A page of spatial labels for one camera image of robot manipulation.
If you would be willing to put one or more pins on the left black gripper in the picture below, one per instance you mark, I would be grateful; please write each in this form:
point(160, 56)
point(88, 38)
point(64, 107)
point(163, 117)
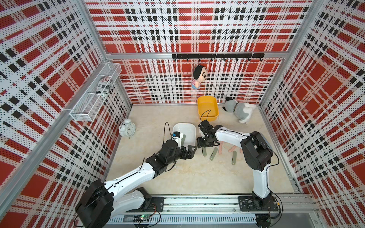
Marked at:
point(190, 154)

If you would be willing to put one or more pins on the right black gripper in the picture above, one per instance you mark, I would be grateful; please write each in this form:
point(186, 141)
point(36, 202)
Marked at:
point(199, 143)

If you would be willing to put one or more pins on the white storage box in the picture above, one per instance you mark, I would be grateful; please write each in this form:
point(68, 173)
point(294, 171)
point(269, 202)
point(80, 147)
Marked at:
point(189, 130)

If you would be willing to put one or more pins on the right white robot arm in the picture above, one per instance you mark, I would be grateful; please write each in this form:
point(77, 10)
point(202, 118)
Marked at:
point(257, 154)

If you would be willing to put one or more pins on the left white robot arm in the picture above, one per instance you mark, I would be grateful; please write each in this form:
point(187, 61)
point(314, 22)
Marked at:
point(102, 200)

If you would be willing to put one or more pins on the yellow storage box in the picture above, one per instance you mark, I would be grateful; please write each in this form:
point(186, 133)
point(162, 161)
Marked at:
point(208, 108)

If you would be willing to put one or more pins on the grey plush dog toy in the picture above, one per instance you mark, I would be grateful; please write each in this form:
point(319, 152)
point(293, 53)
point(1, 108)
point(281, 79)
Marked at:
point(243, 111)

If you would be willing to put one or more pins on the white alarm clock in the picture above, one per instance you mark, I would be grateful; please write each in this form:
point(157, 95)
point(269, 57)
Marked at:
point(127, 128)

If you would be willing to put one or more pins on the cartoon boy doll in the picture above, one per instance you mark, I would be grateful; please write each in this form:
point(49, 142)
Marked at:
point(199, 76)

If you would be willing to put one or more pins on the striped can in basket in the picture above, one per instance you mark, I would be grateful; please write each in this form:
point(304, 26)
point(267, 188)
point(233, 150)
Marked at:
point(104, 86)

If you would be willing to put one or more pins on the black hook rail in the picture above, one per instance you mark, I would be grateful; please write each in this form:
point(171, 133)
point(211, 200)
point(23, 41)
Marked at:
point(248, 56)

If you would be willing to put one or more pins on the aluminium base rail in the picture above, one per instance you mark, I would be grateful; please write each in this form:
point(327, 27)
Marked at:
point(223, 210)

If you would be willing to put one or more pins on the white wire wall basket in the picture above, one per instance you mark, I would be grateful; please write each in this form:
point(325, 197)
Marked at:
point(89, 105)

